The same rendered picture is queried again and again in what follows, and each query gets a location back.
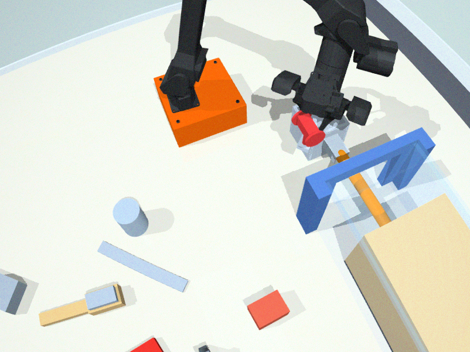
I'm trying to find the light blue cylinder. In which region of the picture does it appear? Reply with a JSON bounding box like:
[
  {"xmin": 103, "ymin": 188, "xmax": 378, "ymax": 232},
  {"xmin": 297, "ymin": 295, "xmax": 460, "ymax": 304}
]
[{"xmin": 113, "ymin": 198, "xmax": 148, "ymax": 237}]

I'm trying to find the light blue flat bar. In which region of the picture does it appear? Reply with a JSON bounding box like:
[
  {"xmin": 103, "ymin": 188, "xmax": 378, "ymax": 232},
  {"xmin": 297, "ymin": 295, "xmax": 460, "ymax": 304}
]
[{"xmin": 97, "ymin": 241, "xmax": 188, "ymax": 293}]

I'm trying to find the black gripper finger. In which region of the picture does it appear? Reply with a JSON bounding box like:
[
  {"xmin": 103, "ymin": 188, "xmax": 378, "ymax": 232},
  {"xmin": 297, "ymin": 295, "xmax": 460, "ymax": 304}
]
[
  {"xmin": 319, "ymin": 112, "xmax": 344, "ymax": 131},
  {"xmin": 292, "ymin": 98, "xmax": 302, "ymax": 111}
]

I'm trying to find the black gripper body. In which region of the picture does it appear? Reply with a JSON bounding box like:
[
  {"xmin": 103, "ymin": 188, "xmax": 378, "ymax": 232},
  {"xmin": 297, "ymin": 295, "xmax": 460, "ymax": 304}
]
[{"xmin": 271, "ymin": 58, "xmax": 372, "ymax": 126}]

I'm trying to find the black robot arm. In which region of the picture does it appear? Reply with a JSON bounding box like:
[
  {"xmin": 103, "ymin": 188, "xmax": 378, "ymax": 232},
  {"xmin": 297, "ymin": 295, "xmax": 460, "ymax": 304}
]
[{"xmin": 159, "ymin": 0, "xmax": 398, "ymax": 118}]

